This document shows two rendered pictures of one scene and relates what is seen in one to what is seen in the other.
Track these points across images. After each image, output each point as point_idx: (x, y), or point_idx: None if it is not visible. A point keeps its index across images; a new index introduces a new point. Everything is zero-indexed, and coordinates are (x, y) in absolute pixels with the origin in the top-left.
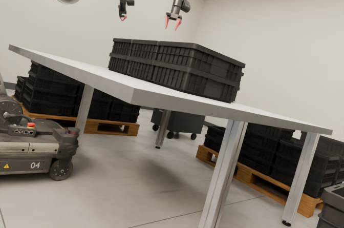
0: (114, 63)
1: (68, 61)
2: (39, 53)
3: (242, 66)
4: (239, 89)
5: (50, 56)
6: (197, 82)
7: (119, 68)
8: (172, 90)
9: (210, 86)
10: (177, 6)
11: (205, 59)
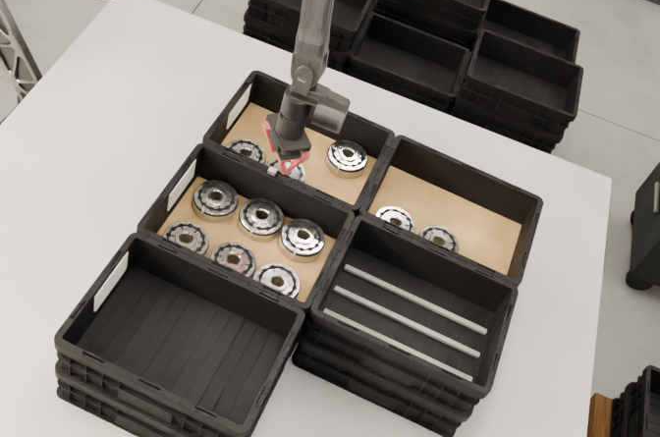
0: None
1: (17, 178)
2: (36, 109)
3: (228, 433)
4: (461, 420)
5: (28, 135)
6: (92, 397)
7: None
8: (18, 389)
9: (134, 418)
10: (283, 119)
11: (96, 371)
